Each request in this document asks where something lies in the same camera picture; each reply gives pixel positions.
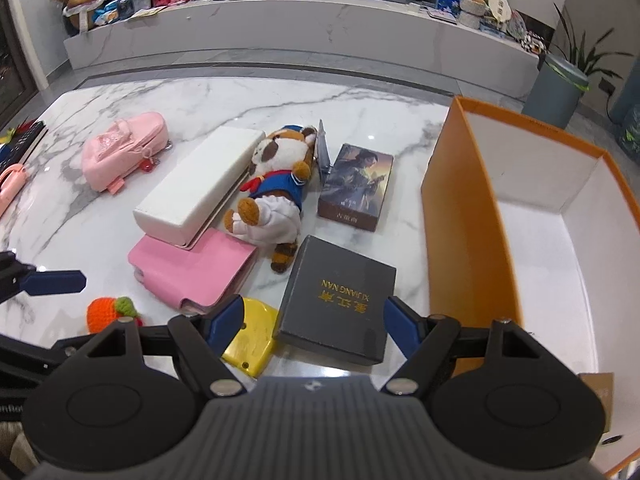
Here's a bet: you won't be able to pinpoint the brown cardboard piece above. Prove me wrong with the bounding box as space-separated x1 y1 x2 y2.
577 372 615 433

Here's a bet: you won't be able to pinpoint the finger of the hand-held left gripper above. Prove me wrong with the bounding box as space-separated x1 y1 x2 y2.
0 334 91 386
0 251 87 306

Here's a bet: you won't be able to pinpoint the orange cardboard box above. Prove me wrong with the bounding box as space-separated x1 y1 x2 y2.
421 96 640 480

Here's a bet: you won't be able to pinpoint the pink plastic toy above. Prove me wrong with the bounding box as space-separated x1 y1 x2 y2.
0 162 30 218

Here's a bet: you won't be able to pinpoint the green long-leaf plant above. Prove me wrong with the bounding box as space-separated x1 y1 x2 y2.
552 2 636 81

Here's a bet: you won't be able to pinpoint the dark printed picture box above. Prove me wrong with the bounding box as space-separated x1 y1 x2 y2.
317 143 394 233

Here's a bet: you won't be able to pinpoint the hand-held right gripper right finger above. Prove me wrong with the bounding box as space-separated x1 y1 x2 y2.
382 296 556 396

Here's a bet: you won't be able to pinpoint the brown plush toy blue outfit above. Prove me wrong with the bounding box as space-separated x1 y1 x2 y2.
222 125 319 274

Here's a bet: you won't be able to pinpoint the orange crochet fruit toy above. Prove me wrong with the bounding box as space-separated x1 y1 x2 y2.
86 296 143 335

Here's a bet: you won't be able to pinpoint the black white checkered item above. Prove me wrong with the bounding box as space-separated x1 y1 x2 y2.
507 12 548 53

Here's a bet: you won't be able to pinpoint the white rectangular box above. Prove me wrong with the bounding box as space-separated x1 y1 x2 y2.
133 126 266 250

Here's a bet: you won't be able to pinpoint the pink small backpack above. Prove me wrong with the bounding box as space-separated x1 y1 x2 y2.
81 112 175 195

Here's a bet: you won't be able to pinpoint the round grey tins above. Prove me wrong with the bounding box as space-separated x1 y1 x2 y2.
460 0 488 28

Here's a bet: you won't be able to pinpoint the small grey stand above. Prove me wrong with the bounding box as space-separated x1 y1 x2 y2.
315 119 333 178

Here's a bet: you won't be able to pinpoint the large water bottle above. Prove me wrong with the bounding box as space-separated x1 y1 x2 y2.
617 105 640 163

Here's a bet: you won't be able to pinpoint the pink leather case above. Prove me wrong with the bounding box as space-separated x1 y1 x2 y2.
127 227 260 313

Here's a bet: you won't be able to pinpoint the yellow plastic toy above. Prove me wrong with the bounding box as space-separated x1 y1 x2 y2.
220 297 281 378

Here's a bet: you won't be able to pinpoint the yellowish paper sheet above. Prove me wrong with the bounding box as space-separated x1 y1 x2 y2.
127 6 168 21

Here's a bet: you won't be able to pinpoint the grey trash bin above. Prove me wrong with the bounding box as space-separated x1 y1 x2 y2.
521 52 590 130

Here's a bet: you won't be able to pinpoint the blue snack bag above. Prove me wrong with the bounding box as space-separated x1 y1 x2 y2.
92 0 133 26

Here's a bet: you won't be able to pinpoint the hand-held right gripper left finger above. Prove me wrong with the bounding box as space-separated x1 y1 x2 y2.
52 295 248 398

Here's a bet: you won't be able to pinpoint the white marble tv console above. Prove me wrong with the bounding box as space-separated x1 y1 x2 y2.
62 0 541 98

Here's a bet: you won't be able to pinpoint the dark grey box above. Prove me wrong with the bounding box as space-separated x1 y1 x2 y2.
272 235 397 367

